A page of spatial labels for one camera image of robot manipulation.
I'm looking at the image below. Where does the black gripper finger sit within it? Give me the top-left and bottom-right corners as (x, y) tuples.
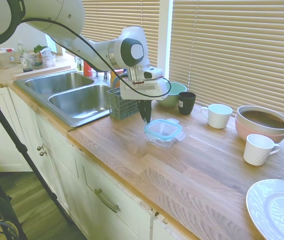
(138, 99), (147, 123)
(144, 99), (154, 125)

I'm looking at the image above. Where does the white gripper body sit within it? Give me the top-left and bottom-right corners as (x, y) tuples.
(120, 76), (169, 101)

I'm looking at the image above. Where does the clear lid with teal seal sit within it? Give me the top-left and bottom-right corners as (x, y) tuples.
(143, 118), (186, 141)

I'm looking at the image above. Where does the clear glass food container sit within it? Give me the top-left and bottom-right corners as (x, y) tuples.
(145, 132), (180, 150)

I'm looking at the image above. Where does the grey plastic cutlery basket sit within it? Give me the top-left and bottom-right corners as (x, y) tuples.
(106, 74), (142, 120)

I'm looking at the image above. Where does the light green bowl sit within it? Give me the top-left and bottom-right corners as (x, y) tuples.
(154, 81), (188, 108)

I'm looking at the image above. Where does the orange cardboard box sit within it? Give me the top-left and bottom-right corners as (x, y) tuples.
(110, 70), (119, 87)

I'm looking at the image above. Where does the black plastic cup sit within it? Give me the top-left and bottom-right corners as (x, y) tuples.
(178, 91), (197, 116)

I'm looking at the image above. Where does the orange dish soap bottle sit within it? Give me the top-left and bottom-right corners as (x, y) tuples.
(83, 59), (92, 77)

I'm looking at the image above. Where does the stainless steel double sink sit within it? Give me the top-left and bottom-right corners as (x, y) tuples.
(13, 69), (115, 128)

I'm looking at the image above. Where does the white ceramic mug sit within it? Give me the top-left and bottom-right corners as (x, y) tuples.
(243, 133), (281, 167)
(201, 103), (233, 130)

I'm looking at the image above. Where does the beige window blind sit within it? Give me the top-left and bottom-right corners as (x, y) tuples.
(169, 0), (284, 141)
(80, 0), (161, 76)

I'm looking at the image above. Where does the pink bowl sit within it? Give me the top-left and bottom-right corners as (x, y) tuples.
(235, 113), (284, 145)

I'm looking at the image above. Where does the white kitchen base cabinet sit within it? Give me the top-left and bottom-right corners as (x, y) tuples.
(0, 86), (192, 240)

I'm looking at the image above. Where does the wooden cutting board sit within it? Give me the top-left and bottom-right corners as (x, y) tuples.
(14, 65), (72, 79)

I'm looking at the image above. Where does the narrow white window blind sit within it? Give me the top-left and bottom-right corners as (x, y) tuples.
(45, 32), (57, 54)

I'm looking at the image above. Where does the clear box with greens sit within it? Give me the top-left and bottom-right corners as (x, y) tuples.
(29, 44), (56, 70)

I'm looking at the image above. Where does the grey bowl with brown inside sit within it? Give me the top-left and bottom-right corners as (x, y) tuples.
(236, 105), (284, 136)

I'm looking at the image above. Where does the white lidded tub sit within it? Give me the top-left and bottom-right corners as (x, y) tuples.
(0, 48), (19, 70)

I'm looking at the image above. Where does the white dinner plate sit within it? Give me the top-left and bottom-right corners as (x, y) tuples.
(245, 178), (284, 240)

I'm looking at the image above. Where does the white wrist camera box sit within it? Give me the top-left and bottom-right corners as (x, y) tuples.
(143, 66), (164, 81)

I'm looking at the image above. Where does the brass drawer handle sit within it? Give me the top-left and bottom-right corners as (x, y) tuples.
(94, 188), (121, 214)

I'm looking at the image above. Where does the black camera tripod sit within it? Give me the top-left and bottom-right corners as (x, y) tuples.
(0, 78), (74, 240)

